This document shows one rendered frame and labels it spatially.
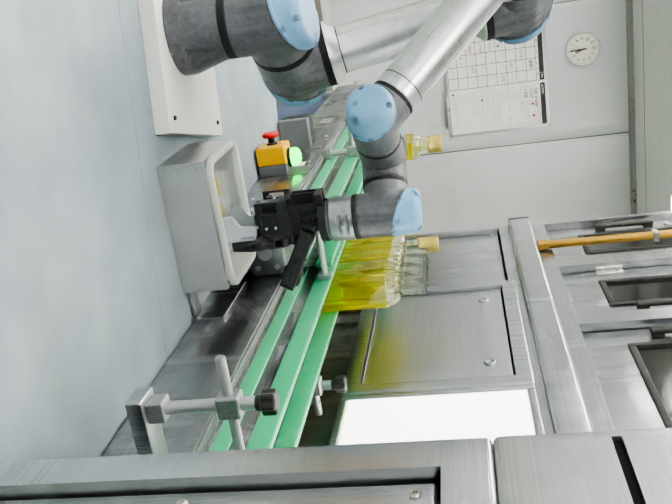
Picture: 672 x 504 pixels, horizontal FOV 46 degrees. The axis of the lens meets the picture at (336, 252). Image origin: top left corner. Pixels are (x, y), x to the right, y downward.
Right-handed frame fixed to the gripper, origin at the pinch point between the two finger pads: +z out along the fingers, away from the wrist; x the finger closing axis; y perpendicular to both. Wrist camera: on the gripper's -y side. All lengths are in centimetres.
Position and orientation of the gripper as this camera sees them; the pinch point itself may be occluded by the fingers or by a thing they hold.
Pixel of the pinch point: (217, 241)
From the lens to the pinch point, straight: 139.2
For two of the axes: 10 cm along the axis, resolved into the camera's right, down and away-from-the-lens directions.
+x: -1.3, 3.8, -9.2
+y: -1.5, -9.2, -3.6
